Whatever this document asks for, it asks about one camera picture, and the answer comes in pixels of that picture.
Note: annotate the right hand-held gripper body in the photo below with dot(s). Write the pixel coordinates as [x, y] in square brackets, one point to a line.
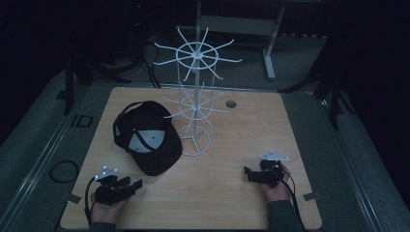
[270, 170]

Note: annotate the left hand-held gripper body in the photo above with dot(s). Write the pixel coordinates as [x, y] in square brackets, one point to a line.
[109, 191]

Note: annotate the black baseball cap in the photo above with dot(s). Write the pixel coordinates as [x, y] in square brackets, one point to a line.
[151, 161]

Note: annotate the person's left hand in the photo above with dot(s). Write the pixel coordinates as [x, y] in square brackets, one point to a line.
[104, 211]

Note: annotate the person's right hand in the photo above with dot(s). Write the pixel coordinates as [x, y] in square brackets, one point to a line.
[279, 191]

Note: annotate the grey tape strip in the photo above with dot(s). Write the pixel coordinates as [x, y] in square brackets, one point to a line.
[74, 198]
[312, 196]

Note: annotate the round table grommet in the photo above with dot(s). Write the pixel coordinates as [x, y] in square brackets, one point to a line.
[230, 104]

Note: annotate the black metal stand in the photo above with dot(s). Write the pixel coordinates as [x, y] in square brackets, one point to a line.
[335, 96]
[69, 87]

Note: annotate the black rectangular floor frame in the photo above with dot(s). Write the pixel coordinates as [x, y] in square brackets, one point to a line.
[73, 121]

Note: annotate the white metal desk frame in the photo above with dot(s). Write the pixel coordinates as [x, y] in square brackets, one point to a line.
[238, 25]

